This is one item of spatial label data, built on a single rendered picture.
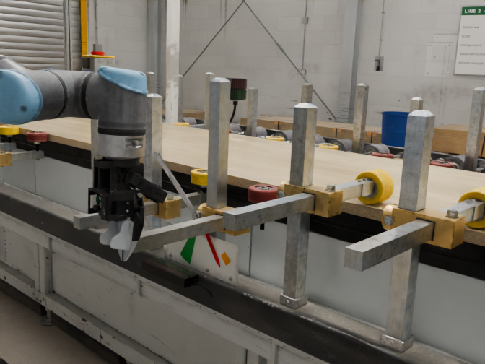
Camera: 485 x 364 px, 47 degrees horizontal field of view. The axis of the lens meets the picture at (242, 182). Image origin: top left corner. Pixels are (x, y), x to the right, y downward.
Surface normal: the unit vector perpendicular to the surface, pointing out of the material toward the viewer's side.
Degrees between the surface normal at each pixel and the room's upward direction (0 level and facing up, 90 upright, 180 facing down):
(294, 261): 90
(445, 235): 90
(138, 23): 90
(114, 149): 88
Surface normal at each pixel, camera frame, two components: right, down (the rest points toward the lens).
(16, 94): -0.17, 0.23
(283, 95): -0.60, 0.14
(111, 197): 0.73, 0.17
